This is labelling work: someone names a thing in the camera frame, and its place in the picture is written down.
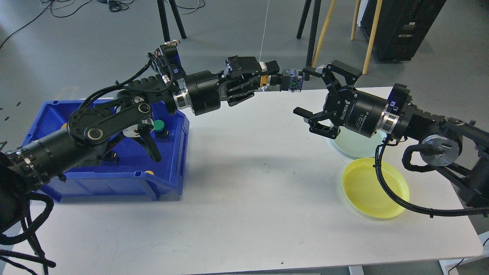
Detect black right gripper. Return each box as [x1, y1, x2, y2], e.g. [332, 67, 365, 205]
[293, 60, 393, 139]

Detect wooden leg middle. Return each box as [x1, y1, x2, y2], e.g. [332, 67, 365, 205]
[350, 0, 361, 40]

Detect black floor cables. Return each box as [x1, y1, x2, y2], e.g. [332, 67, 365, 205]
[0, 0, 207, 49]

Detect yellow plate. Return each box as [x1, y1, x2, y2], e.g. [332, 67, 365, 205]
[342, 158, 410, 219]

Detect black tripod legs left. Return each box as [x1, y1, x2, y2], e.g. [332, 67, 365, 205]
[157, 0, 187, 43]

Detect green push button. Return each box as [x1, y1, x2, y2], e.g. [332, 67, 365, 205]
[102, 151, 119, 165]
[153, 120, 170, 142]

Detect white cable on floor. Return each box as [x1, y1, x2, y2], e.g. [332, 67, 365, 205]
[259, 0, 270, 63]

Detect black tripod legs centre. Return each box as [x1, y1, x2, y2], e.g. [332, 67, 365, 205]
[296, 0, 322, 66]

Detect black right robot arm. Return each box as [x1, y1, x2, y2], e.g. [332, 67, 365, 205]
[293, 60, 489, 217]

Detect wooden leg left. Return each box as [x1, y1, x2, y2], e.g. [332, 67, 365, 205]
[311, 0, 337, 67]

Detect wooden leg right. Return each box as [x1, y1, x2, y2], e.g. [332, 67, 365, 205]
[362, 0, 383, 75]

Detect light green plate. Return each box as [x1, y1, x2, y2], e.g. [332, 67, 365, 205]
[331, 126, 387, 159]

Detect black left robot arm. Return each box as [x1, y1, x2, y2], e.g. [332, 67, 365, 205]
[1, 40, 289, 275]

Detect black cabinet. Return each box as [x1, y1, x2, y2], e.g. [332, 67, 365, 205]
[372, 0, 446, 63]

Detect yellow push button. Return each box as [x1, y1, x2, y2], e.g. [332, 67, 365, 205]
[258, 68, 304, 92]

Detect wooden leg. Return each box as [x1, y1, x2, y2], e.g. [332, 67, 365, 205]
[311, 0, 337, 67]
[362, 0, 383, 75]
[350, 0, 361, 40]

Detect black tripod legs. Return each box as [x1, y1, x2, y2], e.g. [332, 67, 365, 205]
[296, 0, 322, 66]
[157, 0, 187, 43]

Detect blue plastic bin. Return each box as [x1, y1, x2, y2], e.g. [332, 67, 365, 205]
[40, 102, 190, 202]

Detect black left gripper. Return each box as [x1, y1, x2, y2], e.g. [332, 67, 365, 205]
[185, 56, 283, 115]

